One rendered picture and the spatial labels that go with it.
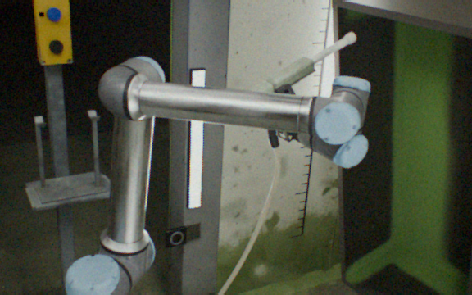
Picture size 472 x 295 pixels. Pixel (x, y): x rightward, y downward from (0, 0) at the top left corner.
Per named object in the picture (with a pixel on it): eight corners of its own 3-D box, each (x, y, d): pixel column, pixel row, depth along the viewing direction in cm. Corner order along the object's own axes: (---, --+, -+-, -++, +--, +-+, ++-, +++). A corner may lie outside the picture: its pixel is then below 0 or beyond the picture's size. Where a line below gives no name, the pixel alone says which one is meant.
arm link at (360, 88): (369, 88, 128) (360, 139, 133) (374, 76, 138) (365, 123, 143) (328, 82, 130) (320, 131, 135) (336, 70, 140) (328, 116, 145)
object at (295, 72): (248, 169, 166) (228, 104, 153) (239, 162, 169) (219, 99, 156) (365, 91, 183) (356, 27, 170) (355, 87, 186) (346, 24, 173)
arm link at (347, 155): (374, 131, 138) (366, 167, 142) (338, 114, 147) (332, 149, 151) (347, 137, 133) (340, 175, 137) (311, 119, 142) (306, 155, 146)
